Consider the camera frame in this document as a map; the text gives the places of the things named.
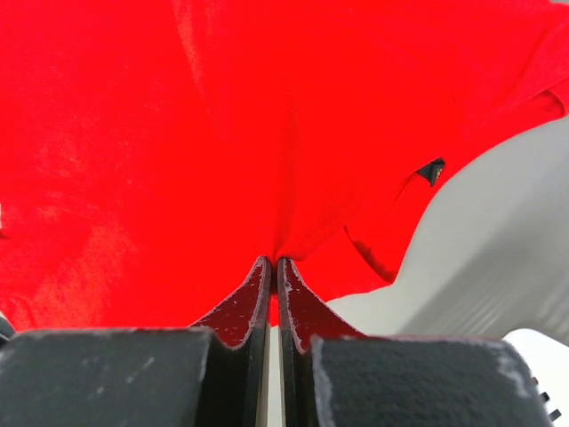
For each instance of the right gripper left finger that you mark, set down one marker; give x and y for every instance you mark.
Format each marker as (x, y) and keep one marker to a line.
(212, 373)

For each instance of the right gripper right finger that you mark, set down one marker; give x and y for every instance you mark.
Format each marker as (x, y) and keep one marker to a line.
(335, 375)

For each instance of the red t shirt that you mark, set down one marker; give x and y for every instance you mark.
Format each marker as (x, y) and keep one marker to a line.
(152, 150)

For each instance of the white plastic basket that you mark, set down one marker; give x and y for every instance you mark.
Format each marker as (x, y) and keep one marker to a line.
(547, 359)

